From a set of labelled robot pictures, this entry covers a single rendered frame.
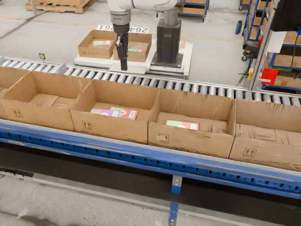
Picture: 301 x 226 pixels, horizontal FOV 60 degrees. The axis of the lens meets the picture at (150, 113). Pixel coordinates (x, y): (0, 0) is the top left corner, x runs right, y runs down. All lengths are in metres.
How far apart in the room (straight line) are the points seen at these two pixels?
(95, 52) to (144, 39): 0.52
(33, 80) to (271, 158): 1.38
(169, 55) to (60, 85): 0.97
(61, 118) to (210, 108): 0.79
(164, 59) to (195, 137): 1.16
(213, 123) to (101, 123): 0.61
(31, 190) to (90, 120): 1.24
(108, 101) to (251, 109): 0.81
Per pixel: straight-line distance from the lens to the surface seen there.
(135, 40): 2.64
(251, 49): 1.96
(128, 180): 1.53
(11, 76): 1.85
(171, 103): 1.48
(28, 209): 2.33
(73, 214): 2.20
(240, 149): 1.26
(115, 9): 1.17
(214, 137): 1.21
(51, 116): 1.42
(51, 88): 1.73
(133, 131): 1.27
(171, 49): 2.20
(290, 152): 1.28
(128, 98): 1.53
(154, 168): 1.32
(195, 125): 1.35
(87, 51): 2.40
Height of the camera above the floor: 1.85
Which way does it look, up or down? 40 degrees down
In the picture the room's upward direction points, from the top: straight up
